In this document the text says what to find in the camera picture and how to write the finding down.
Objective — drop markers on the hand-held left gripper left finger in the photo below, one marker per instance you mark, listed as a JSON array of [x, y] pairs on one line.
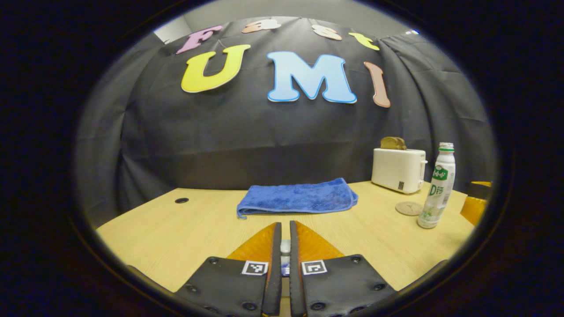
[[277, 255]]

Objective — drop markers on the black backdrop cloth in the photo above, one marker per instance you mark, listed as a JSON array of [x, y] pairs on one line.
[[264, 141]]

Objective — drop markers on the white toaster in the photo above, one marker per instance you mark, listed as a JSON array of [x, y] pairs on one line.
[[396, 169]]

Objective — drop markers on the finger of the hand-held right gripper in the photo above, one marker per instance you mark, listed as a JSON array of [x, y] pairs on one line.
[[473, 211], [480, 191]]

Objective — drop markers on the brown toast slice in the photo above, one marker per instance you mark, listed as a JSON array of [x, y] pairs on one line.
[[392, 143]]

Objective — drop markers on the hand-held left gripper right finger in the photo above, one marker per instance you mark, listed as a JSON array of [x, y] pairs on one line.
[[294, 259]]

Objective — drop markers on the blue towel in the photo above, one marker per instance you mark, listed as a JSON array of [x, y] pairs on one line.
[[299, 198]]

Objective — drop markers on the white plastic water bottle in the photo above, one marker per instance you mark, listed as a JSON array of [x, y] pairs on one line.
[[437, 193]]

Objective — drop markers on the round brown coaster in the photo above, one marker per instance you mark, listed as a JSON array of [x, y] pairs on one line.
[[409, 208]]

